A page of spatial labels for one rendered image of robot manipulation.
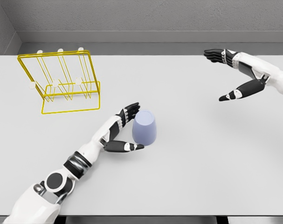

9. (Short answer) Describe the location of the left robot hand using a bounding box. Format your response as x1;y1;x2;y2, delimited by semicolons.
91;102;145;153

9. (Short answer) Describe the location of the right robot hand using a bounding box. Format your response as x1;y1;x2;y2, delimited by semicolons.
203;49;280;102

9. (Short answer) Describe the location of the lavender blue cup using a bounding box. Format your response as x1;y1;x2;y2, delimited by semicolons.
131;109;158;146

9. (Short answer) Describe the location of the yellow wire cup holder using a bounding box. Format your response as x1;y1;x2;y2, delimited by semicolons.
17;47;101;115

